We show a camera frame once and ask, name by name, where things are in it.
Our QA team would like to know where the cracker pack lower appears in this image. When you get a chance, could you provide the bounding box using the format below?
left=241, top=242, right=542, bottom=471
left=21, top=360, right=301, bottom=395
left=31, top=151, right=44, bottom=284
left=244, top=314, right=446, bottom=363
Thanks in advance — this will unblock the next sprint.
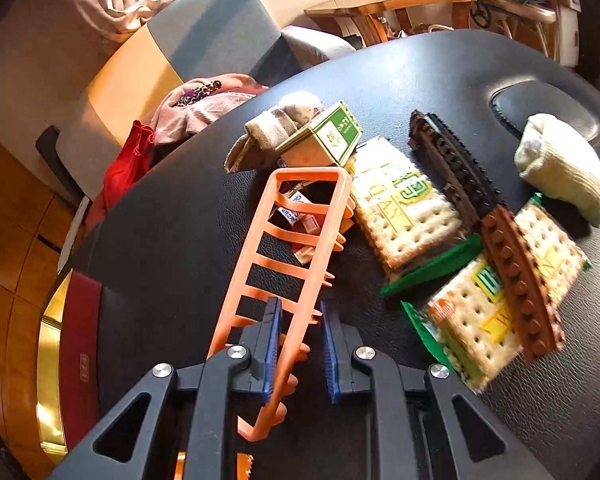
left=402, top=256, right=521, bottom=392

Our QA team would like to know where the green white carton box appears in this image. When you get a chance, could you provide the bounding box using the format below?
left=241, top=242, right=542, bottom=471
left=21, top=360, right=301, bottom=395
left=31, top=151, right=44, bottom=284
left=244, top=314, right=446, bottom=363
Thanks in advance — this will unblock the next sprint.
left=276, top=101, right=363, bottom=167

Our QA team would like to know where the cracker pack right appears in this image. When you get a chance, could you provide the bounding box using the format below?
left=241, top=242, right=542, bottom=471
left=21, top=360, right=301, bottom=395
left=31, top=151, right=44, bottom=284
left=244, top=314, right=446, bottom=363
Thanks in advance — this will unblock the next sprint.
left=515, top=193, right=591, bottom=308

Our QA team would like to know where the chocolate kiss candy wrapper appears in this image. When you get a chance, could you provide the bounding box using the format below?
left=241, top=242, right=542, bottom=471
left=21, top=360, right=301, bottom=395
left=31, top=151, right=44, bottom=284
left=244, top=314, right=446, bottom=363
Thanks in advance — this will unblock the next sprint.
left=271, top=181, right=326, bottom=266

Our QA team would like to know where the orange plastic rack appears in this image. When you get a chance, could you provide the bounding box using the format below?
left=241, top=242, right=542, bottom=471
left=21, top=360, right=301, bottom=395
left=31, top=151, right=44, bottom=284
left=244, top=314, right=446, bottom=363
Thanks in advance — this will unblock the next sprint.
left=208, top=166, right=354, bottom=442

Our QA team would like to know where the wooden side table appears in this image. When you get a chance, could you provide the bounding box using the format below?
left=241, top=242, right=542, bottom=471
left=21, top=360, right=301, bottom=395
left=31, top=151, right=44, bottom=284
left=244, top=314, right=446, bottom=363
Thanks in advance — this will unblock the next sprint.
left=304, top=0, right=477, bottom=47

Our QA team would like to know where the beige rolled sock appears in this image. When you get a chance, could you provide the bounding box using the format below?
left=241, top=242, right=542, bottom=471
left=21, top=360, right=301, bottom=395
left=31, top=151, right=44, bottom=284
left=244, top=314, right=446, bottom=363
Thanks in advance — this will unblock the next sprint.
left=224, top=90, right=325, bottom=174

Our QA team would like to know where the black oval table cushion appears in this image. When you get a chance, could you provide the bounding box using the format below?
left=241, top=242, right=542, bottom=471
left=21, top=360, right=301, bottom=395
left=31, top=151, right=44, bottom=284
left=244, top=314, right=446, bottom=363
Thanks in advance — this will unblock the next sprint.
left=490, top=80, right=600, bottom=144

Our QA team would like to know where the grey yellow armchair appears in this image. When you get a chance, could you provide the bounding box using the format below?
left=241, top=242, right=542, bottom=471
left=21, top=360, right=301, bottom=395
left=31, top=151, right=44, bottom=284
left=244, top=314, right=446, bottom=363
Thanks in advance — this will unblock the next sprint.
left=35, top=0, right=354, bottom=202

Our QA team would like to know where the black toy track piece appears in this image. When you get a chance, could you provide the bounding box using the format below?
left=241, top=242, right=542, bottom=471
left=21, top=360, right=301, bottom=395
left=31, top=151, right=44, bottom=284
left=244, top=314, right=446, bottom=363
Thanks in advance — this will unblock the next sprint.
left=408, top=110, right=507, bottom=230

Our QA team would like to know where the pink cloth on chair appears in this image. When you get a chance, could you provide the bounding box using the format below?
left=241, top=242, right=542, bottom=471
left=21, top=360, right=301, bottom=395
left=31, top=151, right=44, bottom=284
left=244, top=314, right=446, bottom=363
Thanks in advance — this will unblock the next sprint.
left=148, top=74, right=268, bottom=146

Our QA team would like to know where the red cloth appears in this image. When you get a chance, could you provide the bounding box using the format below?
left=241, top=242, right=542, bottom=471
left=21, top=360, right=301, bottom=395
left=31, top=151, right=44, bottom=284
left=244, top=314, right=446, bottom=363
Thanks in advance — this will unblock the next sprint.
left=84, top=120, right=155, bottom=231

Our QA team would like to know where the cracker pack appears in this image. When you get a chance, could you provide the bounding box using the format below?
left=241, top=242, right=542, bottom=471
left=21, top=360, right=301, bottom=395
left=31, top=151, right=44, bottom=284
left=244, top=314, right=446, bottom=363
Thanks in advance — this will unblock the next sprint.
left=346, top=136, right=466, bottom=278
left=402, top=256, right=521, bottom=392
left=515, top=193, right=591, bottom=308

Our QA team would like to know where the red gold storage box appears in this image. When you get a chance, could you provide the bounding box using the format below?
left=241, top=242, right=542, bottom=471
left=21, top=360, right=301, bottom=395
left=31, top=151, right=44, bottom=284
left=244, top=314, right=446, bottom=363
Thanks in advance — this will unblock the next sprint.
left=35, top=270, right=102, bottom=463

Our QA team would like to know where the brown toy track piece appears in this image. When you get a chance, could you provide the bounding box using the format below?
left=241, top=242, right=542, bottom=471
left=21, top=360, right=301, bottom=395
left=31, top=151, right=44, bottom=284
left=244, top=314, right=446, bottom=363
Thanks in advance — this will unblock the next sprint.
left=481, top=205, right=566, bottom=364

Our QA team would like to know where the wooden shelf with clutter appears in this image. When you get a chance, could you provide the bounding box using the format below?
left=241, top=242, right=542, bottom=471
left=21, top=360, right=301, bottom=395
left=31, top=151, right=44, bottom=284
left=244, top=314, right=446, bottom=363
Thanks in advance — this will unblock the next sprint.
left=469, top=0, right=584, bottom=68

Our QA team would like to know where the cracker pack upper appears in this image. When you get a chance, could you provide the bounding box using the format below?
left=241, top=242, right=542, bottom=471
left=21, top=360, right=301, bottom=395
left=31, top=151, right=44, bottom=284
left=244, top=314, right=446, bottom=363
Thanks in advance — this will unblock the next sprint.
left=346, top=136, right=466, bottom=278

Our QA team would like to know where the cream white sock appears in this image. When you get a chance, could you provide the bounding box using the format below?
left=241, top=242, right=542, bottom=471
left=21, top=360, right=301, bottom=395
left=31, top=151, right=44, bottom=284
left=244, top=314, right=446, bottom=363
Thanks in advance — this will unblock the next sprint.
left=514, top=114, right=600, bottom=226

